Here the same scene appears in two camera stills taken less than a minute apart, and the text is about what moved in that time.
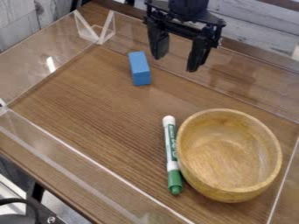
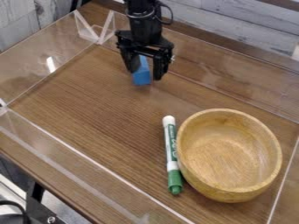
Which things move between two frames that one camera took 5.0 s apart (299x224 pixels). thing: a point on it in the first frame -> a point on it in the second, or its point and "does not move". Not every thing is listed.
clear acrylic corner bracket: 93,32 does not move
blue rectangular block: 140,71 does not move
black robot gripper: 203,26 -> 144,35
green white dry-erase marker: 173,177 does not move
